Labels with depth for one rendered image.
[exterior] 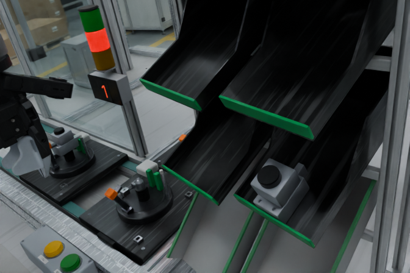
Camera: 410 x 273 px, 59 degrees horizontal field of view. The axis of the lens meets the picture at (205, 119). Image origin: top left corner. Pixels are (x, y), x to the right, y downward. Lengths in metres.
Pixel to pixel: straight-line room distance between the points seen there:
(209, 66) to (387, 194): 0.30
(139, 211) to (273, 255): 0.36
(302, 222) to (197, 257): 0.29
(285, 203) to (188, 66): 0.24
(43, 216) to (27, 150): 0.44
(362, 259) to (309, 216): 0.42
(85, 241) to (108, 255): 0.08
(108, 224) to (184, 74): 0.49
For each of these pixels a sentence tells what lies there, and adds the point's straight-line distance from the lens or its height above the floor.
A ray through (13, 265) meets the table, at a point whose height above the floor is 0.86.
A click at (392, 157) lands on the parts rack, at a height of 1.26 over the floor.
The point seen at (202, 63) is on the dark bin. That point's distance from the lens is 0.53.
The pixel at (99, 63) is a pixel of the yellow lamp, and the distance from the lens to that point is 0.97.
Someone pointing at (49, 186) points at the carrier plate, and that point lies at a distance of 1.13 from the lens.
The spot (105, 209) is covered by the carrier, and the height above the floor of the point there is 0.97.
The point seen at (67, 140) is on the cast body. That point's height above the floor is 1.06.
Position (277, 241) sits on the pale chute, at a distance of 0.66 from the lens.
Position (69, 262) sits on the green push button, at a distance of 0.88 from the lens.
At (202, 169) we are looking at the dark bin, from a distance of 0.61.
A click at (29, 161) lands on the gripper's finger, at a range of 0.64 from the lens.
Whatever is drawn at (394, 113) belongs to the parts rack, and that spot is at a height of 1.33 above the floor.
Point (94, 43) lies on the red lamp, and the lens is 0.96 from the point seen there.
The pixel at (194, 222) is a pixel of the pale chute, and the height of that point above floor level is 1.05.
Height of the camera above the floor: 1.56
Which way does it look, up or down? 29 degrees down
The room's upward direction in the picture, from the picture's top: 10 degrees counter-clockwise
